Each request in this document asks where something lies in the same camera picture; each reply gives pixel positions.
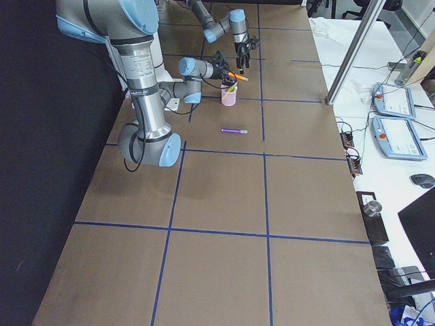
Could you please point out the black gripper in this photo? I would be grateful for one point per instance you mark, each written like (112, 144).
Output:
(241, 49)
(223, 74)

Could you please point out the orange highlighter pen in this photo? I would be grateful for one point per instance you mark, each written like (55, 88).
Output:
(238, 77)

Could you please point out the purple highlighter pen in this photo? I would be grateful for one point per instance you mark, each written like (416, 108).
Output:
(234, 131)

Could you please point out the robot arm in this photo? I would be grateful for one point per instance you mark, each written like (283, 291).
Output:
(234, 23)
(130, 27)

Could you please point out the pink mesh pen holder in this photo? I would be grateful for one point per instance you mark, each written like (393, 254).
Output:
(228, 98)

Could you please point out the upper orange black connector box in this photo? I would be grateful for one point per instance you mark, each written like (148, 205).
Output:
(347, 139)

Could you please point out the orange black connector box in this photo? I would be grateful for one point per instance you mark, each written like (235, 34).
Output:
(354, 164)
(347, 139)

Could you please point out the lower orange black connector box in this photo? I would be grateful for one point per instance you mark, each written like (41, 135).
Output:
(354, 164)

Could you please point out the upper teach pendant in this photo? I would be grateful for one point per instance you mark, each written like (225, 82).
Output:
(393, 100)

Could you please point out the teach pendant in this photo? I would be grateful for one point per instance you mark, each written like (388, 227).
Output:
(397, 139)
(393, 100)

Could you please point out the lower teach pendant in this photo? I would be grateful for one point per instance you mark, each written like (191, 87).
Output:
(397, 139)

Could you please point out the metal cylinder weight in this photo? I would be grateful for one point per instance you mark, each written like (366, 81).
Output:
(372, 208)

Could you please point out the black box under cylinder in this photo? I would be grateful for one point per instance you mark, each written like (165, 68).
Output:
(375, 228)

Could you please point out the black computer mouse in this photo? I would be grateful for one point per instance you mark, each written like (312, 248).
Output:
(423, 180)

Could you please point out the black monitor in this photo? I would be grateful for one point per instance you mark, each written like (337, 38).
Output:
(417, 220)

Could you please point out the blue white bag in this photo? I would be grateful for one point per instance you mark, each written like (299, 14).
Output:
(404, 315)

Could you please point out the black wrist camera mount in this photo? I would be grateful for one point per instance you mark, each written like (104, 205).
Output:
(219, 60)

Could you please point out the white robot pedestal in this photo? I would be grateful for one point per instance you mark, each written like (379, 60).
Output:
(166, 78)

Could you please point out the aluminium frame post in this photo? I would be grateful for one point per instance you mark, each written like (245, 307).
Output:
(366, 24)

